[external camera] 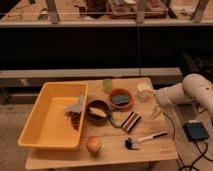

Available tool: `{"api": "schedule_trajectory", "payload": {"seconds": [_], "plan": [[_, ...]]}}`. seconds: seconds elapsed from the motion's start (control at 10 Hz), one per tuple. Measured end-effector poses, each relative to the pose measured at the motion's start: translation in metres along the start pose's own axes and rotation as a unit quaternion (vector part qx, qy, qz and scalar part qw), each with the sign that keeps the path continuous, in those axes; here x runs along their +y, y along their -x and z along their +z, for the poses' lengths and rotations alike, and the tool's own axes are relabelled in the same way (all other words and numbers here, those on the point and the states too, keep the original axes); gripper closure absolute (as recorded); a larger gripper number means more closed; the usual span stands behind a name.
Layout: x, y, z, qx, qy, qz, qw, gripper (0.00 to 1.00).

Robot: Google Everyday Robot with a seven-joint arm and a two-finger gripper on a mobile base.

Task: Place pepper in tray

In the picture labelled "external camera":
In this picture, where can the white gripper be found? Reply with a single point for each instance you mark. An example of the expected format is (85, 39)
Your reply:
(163, 98)

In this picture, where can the green pepper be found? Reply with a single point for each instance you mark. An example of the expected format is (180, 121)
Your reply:
(112, 120)

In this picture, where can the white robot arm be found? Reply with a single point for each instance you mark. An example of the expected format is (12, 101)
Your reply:
(193, 88)

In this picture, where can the yellow plastic tray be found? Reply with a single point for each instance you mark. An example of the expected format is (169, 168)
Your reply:
(47, 125)

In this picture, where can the white cup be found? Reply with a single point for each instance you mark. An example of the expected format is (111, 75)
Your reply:
(141, 93)

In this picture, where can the terracotta orange bowl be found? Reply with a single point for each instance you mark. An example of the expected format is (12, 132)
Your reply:
(121, 91)

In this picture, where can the striped block toy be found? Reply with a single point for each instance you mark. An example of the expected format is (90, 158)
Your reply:
(130, 122)

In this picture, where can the wooden table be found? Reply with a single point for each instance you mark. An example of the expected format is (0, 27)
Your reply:
(108, 146)

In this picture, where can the blue sponge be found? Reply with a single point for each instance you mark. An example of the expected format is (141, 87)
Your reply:
(120, 99)

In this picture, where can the black white dish brush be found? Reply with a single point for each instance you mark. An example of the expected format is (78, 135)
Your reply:
(134, 143)

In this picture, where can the green cup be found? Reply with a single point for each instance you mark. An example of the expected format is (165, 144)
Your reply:
(107, 85)

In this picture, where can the black box on floor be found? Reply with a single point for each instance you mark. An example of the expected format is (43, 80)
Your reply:
(195, 131)

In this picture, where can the dark brown bowl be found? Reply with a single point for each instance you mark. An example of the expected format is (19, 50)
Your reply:
(97, 104)

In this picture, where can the yellow banana piece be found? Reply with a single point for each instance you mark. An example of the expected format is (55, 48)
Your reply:
(97, 111)

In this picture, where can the orange peach fruit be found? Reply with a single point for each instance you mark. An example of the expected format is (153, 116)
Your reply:
(93, 144)

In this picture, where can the dark grapes bunch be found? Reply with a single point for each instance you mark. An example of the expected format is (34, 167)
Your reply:
(74, 117)

